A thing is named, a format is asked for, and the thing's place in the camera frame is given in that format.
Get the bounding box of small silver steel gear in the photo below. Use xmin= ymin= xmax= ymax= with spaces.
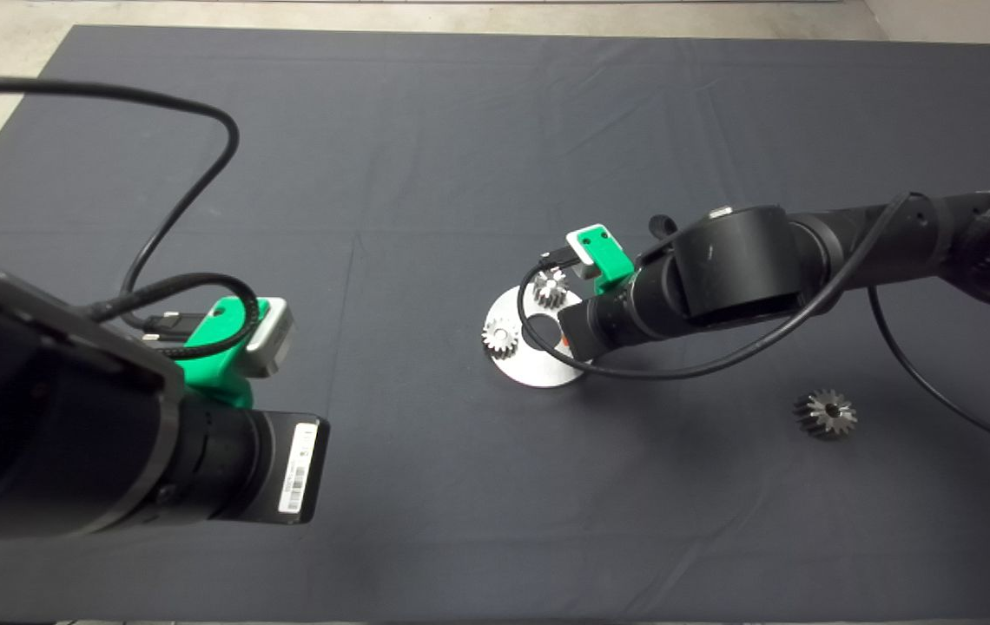
xmin=482 ymin=318 xmax=519 ymax=360
xmin=531 ymin=269 xmax=569 ymax=309

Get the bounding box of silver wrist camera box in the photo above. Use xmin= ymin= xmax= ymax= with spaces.
xmin=566 ymin=226 xmax=604 ymax=280
xmin=243 ymin=297 xmax=296 ymax=378

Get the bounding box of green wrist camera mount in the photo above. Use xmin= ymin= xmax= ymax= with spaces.
xmin=169 ymin=295 xmax=274 ymax=409
xmin=577 ymin=224 xmax=637 ymax=296

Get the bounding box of green left wrist camera mount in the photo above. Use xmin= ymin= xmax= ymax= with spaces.
xmin=169 ymin=295 xmax=274 ymax=409

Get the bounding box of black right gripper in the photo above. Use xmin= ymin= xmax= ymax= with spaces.
xmin=558 ymin=295 xmax=630 ymax=361

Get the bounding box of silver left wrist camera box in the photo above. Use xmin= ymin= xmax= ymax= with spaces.
xmin=243 ymin=297 xmax=296 ymax=378

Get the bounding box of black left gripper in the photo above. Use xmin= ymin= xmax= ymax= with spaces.
xmin=243 ymin=410 xmax=331 ymax=526

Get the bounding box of large steel gear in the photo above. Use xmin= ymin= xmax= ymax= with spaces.
xmin=793 ymin=388 xmax=858 ymax=440

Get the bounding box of green right wrist camera mount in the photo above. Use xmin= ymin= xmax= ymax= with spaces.
xmin=577 ymin=224 xmax=637 ymax=296

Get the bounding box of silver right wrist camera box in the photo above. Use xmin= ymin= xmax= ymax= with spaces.
xmin=566 ymin=226 xmax=604 ymax=280

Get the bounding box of dark grey table cloth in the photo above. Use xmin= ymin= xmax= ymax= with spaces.
xmin=0 ymin=26 xmax=990 ymax=622

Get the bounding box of braided black left camera cable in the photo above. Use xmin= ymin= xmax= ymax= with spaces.
xmin=82 ymin=272 xmax=261 ymax=361

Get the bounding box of round metal plate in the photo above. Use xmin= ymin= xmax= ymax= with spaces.
xmin=484 ymin=282 xmax=598 ymax=389

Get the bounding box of smooth black left camera cable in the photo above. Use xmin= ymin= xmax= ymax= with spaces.
xmin=0 ymin=76 xmax=241 ymax=335

